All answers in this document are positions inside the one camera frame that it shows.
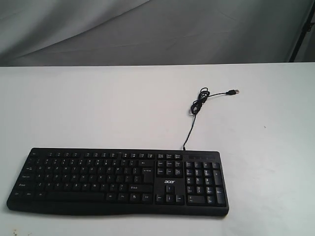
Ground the black keyboard usb cable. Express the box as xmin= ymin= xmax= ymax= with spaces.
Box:
xmin=182 ymin=87 xmax=240 ymax=151

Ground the black acer keyboard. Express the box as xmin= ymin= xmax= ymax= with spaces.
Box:
xmin=6 ymin=148 xmax=229 ymax=217

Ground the grey backdrop cloth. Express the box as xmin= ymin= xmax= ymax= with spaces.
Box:
xmin=0 ymin=0 xmax=312 ymax=66

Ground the black tripod stand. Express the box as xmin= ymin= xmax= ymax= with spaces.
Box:
xmin=288 ymin=0 xmax=315 ymax=62

